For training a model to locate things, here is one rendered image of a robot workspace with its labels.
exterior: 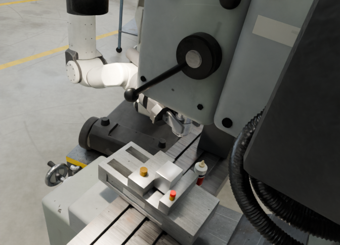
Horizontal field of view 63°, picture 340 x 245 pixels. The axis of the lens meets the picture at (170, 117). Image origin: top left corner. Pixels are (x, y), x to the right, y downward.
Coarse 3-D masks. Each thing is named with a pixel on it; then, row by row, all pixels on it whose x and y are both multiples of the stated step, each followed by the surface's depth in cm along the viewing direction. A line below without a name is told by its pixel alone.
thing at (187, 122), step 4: (176, 116) 65; (180, 116) 64; (180, 120) 64; (184, 120) 64; (188, 120) 64; (192, 120) 65; (184, 124) 64; (188, 124) 65; (172, 128) 68; (188, 128) 66; (176, 132) 66; (184, 132) 66; (188, 132) 67
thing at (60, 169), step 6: (48, 162) 120; (54, 168) 118; (60, 168) 122; (66, 168) 125; (48, 174) 117; (54, 174) 121; (60, 174) 122; (66, 174) 127; (48, 180) 118; (54, 180) 123; (60, 180) 120; (66, 180) 117
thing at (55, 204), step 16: (96, 160) 120; (80, 176) 112; (96, 176) 113; (64, 192) 105; (80, 192) 106; (48, 208) 100; (64, 208) 100; (48, 224) 108; (64, 224) 98; (64, 240) 106
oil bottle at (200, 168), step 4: (196, 164) 88; (200, 164) 87; (204, 164) 87; (196, 168) 87; (200, 168) 87; (204, 168) 87; (196, 172) 87; (200, 172) 86; (204, 172) 87; (200, 176) 88; (204, 176) 89; (200, 180) 89; (200, 184) 90
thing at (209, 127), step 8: (208, 128) 100; (216, 128) 99; (200, 136) 103; (208, 136) 102; (216, 136) 100; (224, 136) 99; (232, 136) 98; (200, 144) 105; (208, 144) 104; (216, 144) 102; (224, 144) 101; (216, 152) 104; (224, 152) 103
